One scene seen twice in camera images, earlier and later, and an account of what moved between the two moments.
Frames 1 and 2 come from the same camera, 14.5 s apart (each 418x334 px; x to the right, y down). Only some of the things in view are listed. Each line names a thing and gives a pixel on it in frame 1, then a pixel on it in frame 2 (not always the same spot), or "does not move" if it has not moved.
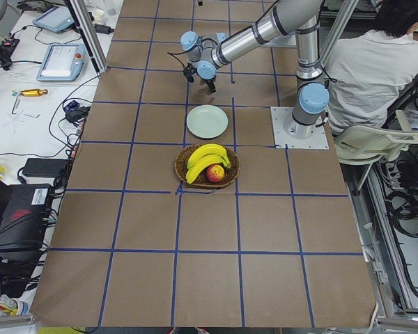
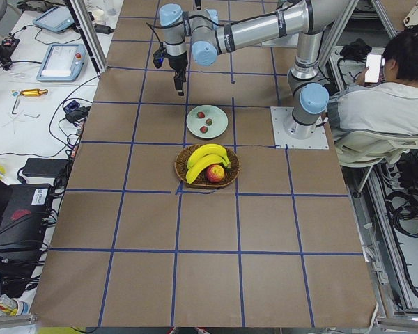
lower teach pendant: (56, 19) does not move
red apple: (215, 172) does not move
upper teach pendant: (63, 62) does not move
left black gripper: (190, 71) → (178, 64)
